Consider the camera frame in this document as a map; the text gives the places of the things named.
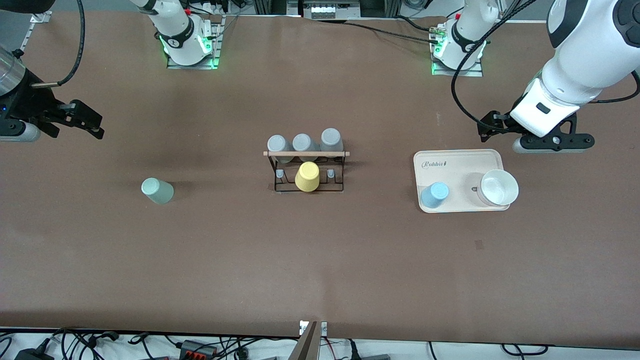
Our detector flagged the light blue cup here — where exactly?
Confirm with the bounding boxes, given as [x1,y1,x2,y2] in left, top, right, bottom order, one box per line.
[420,182,450,211]

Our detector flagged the white bowl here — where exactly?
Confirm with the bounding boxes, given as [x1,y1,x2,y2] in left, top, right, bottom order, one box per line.
[476,169,520,208]

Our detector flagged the cream rectangular tray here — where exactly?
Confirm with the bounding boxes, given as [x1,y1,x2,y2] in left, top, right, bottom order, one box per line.
[413,149,512,214]

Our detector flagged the pale green cup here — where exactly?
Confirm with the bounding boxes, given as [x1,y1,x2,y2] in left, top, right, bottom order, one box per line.
[141,177,175,206]

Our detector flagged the grey cup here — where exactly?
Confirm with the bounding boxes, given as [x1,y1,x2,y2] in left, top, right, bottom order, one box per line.
[292,133,320,164]
[320,128,345,161]
[267,135,294,164]

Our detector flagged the yellow cup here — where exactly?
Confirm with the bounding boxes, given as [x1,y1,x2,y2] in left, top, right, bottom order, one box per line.
[294,161,321,193]

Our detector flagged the white terminal block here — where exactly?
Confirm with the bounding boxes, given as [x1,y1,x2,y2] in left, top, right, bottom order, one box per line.
[309,2,349,20]

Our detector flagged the black power adapter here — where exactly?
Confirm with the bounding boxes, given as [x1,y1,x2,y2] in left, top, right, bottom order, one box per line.
[14,348,55,360]

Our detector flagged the black power strip red switches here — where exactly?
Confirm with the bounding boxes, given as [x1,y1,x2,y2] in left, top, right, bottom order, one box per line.
[179,339,219,360]

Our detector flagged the wooden slat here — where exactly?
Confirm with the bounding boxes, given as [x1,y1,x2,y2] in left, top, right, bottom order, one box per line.
[289,321,321,360]

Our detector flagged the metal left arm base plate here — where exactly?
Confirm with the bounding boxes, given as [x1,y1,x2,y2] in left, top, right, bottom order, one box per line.
[430,24,485,78]

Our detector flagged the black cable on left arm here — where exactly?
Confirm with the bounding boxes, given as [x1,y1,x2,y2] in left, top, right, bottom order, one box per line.
[451,0,538,127]

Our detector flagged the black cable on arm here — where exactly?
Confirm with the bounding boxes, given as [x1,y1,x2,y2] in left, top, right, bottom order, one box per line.
[451,0,538,127]
[29,0,87,90]

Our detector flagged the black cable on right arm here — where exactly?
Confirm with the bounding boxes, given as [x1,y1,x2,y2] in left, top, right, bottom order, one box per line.
[29,0,87,90]

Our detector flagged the black cable across table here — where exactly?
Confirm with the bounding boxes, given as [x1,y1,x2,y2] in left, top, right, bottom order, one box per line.
[344,19,443,45]

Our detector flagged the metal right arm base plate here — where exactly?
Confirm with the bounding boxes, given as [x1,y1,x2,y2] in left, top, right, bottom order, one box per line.
[166,14,224,70]

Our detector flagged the black wire cup rack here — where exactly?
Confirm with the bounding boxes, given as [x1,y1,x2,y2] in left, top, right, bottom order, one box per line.
[263,149,350,194]

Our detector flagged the black looped floor cable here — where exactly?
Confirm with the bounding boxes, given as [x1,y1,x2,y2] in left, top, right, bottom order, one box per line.
[501,343,549,357]

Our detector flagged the small white bracket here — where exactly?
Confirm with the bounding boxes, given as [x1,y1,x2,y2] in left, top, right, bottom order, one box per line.
[299,320,329,337]

